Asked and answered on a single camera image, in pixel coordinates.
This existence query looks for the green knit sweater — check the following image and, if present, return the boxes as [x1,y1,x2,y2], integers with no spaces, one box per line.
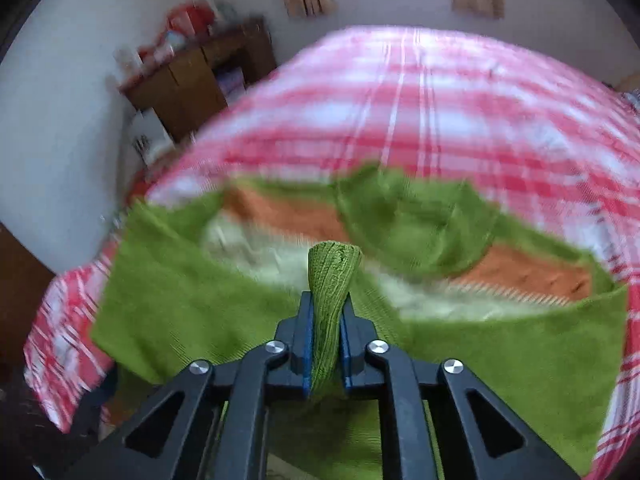
[92,162,629,480]

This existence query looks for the stacked boxes under desk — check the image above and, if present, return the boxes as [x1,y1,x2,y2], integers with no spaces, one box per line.
[215,67,247,102]

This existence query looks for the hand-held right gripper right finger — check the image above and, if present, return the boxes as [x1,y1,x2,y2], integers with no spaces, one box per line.
[340,295,581,480]

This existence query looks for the white paper bag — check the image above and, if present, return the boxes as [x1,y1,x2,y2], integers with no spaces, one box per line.
[127,109,173,166]

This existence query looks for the red plaid bed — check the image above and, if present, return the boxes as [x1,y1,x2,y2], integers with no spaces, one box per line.
[22,25,640,480]

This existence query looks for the red gift bag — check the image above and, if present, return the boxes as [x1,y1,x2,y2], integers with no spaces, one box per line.
[162,1,223,38]

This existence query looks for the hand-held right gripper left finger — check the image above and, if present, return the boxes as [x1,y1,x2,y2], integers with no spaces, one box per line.
[65,291,316,480]

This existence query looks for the brown wooden desk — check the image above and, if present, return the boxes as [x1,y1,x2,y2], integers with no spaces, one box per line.
[120,17,278,143]

